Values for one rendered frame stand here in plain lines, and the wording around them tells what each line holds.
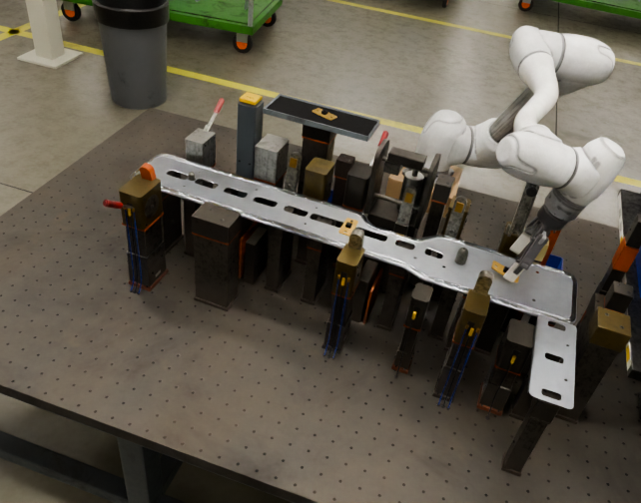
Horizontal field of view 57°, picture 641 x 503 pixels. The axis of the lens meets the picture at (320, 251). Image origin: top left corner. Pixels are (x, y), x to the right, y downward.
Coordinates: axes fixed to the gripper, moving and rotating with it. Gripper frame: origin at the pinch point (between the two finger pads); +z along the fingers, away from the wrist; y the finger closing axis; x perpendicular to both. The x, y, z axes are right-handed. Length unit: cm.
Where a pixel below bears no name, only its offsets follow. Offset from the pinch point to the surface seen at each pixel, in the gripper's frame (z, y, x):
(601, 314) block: -7.3, 11.8, 22.3
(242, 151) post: 35, -28, -92
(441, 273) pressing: 9.3, 8.5, -15.4
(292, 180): 22, -11, -68
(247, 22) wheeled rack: 142, -337, -222
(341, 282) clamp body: 17.3, 23.6, -38.1
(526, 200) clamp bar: -10.4, -15.5, -4.5
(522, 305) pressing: 3.5, 10.6, 6.5
